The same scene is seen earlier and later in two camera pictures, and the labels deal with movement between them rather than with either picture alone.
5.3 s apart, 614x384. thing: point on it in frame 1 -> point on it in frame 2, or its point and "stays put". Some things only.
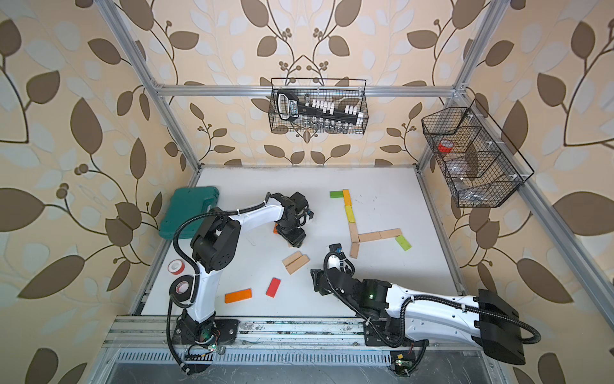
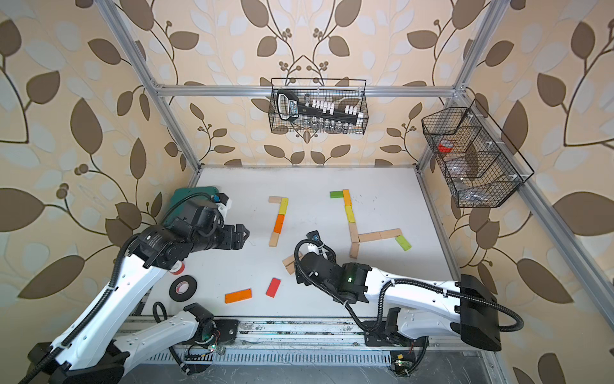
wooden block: x=354 y=250 stays put
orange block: x=237 y=296 stays put
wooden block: x=369 y=236 stays put
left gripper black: x=296 y=240 -> x=239 y=239
